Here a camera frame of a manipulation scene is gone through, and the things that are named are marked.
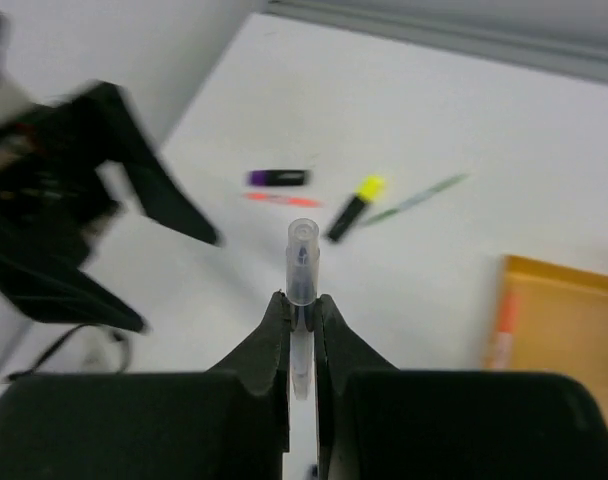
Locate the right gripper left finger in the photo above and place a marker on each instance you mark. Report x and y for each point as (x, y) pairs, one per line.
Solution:
(228, 422)

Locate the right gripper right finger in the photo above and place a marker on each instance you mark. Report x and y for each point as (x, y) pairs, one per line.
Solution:
(377, 421)

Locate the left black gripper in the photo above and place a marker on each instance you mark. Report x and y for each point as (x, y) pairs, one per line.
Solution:
(54, 204)

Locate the red clear pen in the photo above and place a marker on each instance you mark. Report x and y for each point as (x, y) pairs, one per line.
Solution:
(299, 202)
(503, 343)

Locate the yellow bottom drawer box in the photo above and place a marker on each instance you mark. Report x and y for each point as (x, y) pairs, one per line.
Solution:
(562, 317)

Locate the purple highlighter marker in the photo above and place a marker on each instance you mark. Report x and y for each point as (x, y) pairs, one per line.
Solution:
(278, 178)

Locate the yellow highlighter marker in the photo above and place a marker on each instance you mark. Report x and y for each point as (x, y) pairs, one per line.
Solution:
(355, 207)

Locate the green clear pen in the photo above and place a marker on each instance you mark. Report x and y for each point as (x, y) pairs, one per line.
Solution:
(414, 200)

